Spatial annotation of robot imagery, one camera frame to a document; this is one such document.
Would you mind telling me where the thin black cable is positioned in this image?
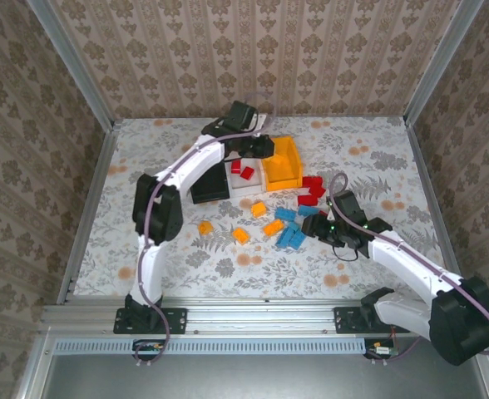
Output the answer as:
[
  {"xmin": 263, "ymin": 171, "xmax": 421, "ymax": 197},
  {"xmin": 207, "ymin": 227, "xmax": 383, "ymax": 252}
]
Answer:
[{"xmin": 330, "ymin": 239, "xmax": 360, "ymax": 264}]

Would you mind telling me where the grey slotted cable duct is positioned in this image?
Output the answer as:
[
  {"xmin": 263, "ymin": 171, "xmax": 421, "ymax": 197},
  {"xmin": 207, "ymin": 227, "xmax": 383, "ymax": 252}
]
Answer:
[{"xmin": 55, "ymin": 337, "xmax": 370, "ymax": 356}]

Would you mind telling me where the black plastic container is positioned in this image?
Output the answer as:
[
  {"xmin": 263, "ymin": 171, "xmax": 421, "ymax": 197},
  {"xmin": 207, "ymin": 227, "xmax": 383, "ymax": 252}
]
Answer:
[{"xmin": 189, "ymin": 160, "xmax": 232, "ymax": 205}]

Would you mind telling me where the yellow plastic container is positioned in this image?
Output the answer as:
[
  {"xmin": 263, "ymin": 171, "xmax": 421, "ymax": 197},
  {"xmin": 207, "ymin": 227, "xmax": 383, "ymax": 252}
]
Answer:
[{"xmin": 262, "ymin": 135, "xmax": 304, "ymax": 193}]

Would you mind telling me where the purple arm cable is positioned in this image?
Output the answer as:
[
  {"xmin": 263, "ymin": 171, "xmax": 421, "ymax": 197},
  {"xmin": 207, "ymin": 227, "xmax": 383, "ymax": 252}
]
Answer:
[
  {"xmin": 328, "ymin": 171, "xmax": 489, "ymax": 359},
  {"xmin": 135, "ymin": 91, "xmax": 275, "ymax": 369}
]

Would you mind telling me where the aluminium front rail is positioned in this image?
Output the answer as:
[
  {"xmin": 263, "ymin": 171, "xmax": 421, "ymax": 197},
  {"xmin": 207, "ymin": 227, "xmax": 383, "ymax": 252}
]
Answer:
[{"xmin": 40, "ymin": 298, "xmax": 399, "ymax": 336}]

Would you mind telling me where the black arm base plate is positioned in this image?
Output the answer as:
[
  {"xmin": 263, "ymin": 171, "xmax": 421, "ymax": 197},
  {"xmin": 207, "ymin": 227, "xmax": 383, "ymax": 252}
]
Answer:
[
  {"xmin": 113, "ymin": 306, "xmax": 188, "ymax": 334},
  {"xmin": 333, "ymin": 306, "xmax": 396, "ymax": 334}
]

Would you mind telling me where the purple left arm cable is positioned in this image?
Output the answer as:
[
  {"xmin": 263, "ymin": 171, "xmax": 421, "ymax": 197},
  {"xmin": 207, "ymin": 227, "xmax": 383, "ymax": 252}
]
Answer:
[{"xmin": 135, "ymin": 91, "xmax": 275, "ymax": 369}]

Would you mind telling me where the aluminium side rail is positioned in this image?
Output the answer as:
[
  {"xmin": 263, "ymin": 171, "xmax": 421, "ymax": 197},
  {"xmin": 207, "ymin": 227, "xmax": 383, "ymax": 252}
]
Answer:
[
  {"xmin": 404, "ymin": 120, "xmax": 468, "ymax": 288},
  {"xmin": 56, "ymin": 123, "xmax": 120, "ymax": 308}
]

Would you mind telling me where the white plastic container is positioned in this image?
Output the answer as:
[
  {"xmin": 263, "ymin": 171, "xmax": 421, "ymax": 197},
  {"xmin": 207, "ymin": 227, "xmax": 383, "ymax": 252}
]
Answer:
[{"xmin": 225, "ymin": 159, "xmax": 267, "ymax": 198}]

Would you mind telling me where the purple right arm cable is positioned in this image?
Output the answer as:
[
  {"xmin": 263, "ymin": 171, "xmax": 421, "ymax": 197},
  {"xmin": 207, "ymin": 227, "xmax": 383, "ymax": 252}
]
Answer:
[{"xmin": 328, "ymin": 171, "xmax": 489, "ymax": 359}]

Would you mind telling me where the floral patterned tablecloth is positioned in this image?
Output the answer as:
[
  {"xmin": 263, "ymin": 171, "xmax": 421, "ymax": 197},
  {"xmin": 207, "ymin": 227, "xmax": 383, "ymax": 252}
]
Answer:
[{"xmin": 72, "ymin": 117, "xmax": 456, "ymax": 300}]

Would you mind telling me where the aluminium frame post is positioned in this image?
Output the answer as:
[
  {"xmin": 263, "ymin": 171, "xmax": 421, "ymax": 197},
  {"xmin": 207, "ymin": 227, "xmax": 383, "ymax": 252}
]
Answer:
[
  {"xmin": 24, "ymin": 0, "xmax": 116, "ymax": 131},
  {"xmin": 403, "ymin": 0, "xmax": 486, "ymax": 126}
]

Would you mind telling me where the small green circuit board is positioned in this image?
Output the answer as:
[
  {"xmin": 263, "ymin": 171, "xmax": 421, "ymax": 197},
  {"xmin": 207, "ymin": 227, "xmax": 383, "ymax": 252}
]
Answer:
[
  {"xmin": 134, "ymin": 340, "xmax": 166, "ymax": 361},
  {"xmin": 367, "ymin": 340, "xmax": 396, "ymax": 359}
]

